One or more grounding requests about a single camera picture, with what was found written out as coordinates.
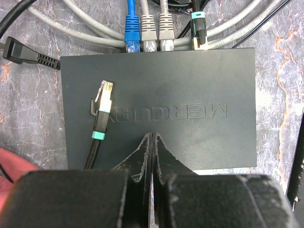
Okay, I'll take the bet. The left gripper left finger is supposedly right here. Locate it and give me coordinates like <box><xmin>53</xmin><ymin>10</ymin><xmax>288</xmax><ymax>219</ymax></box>
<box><xmin>9</xmin><ymin>134</ymin><xmax>152</xmax><ymax>228</ymax></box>

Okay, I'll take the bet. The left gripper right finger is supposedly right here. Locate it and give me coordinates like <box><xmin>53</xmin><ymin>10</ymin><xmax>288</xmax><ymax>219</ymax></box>
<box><xmin>152</xmin><ymin>134</ymin><xmax>299</xmax><ymax>228</ymax></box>

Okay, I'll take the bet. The black network switch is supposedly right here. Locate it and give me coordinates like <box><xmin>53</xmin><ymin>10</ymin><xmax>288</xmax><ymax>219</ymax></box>
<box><xmin>61</xmin><ymin>48</ymin><xmax>257</xmax><ymax>170</ymax></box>

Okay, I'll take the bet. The black power plug cable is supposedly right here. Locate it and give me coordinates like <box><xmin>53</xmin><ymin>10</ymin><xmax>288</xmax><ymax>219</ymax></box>
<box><xmin>178</xmin><ymin>0</ymin><xmax>209</xmax><ymax>50</ymax></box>

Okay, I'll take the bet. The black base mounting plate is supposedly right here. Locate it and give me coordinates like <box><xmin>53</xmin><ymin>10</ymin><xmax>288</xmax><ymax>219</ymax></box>
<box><xmin>286</xmin><ymin>135</ymin><xmax>304</xmax><ymax>211</ymax></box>

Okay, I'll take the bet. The red cloth garment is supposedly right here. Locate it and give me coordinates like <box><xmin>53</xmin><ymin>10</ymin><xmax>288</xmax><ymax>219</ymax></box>
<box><xmin>0</xmin><ymin>148</ymin><xmax>42</xmax><ymax>222</ymax></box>

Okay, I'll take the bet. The black ethernet patch cable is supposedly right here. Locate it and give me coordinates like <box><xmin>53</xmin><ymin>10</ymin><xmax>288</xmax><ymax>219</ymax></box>
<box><xmin>83</xmin><ymin>80</ymin><xmax>114</xmax><ymax>170</ymax></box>

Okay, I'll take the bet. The blue ethernet cable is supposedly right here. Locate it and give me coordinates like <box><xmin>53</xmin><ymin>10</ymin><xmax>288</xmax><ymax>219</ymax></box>
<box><xmin>123</xmin><ymin>0</ymin><xmax>141</xmax><ymax>53</ymax></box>

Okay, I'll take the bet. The black mains plug cord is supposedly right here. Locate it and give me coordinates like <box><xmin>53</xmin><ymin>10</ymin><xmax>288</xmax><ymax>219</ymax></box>
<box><xmin>0</xmin><ymin>0</ymin><xmax>61</xmax><ymax>71</ymax></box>

